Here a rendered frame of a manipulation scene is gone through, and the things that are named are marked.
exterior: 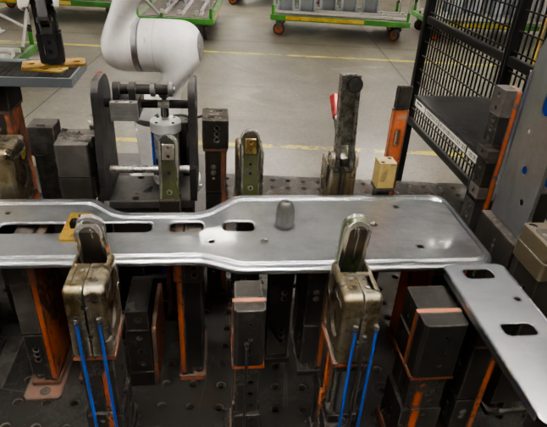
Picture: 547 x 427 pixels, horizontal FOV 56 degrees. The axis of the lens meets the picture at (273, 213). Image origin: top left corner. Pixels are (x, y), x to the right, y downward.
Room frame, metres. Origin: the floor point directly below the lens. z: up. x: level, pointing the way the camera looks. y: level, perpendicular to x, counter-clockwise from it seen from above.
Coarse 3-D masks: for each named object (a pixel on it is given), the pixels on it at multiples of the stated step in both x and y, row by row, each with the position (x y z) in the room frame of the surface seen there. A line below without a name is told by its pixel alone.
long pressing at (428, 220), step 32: (0, 224) 0.69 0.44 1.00; (32, 224) 0.70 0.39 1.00; (64, 224) 0.71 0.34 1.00; (160, 224) 0.72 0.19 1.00; (224, 224) 0.74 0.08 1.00; (256, 224) 0.74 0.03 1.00; (320, 224) 0.75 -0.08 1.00; (384, 224) 0.76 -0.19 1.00; (416, 224) 0.77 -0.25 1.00; (448, 224) 0.78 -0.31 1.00; (0, 256) 0.61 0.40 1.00; (32, 256) 0.61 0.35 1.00; (64, 256) 0.62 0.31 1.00; (128, 256) 0.63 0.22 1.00; (160, 256) 0.64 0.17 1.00; (192, 256) 0.64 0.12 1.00; (224, 256) 0.64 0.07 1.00; (256, 256) 0.65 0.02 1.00; (288, 256) 0.65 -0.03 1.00; (320, 256) 0.66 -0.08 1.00; (384, 256) 0.67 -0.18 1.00; (416, 256) 0.67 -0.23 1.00; (448, 256) 0.68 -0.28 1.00; (480, 256) 0.68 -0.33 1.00
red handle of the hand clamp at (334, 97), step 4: (332, 96) 1.01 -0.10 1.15; (336, 96) 1.01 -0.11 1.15; (332, 100) 1.00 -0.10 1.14; (336, 100) 1.00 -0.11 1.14; (332, 104) 0.99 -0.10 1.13; (336, 104) 0.99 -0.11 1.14; (332, 108) 0.99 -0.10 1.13; (336, 108) 0.98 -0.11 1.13; (332, 112) 0.98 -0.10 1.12; (336, 112) 0.97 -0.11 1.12; (332, 116) 0.98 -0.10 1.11; (340, 148) 0.91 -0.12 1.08; (344, 148) 0.91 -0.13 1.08; (340, 152) 0.90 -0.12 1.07; (344, 152) 0.90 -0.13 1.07; (340, 156) 0.89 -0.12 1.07; (344, 156) 0.89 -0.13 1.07; (348, 156) 0.90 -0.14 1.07; (340, 160) 0.89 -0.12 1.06; (344, 160) 0.89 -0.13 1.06
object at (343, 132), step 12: (348, 84) 0.88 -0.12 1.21; (360, 84) 0.88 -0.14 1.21; (348, 96) 0.91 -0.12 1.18; (348, 108) 0.91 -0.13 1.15; (336, 120) 0.91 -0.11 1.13; (348, 120) 0.91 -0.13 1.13; (336, 132) 0.90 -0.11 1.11; (348, 132) 0.90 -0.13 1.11; (336, 144) 0.89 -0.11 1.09; (348, 144) 0.90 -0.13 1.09; (336, 156) 0.88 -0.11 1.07; (336, 168) 0.88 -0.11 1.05
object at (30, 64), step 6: (30, 60) 0.73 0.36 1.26; (36, 60) 0.73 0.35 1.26; (66, 60) 0.74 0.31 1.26; (72, 60) 0.74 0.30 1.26; (78, 60) 0.74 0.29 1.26; (84, 60) 0.74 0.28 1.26; (24, 66) 0.70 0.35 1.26; (30, 66) 0.70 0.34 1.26; (36, 66) 0.70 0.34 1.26; (42, 66) 0.70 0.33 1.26; (48, 66) 0.70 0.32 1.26; (54, 66) 0.71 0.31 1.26; (60, 66) 0.71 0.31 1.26; (66, 66) 0.71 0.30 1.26; (72, 66) 0.71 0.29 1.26; (78, 66) 0.72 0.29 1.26
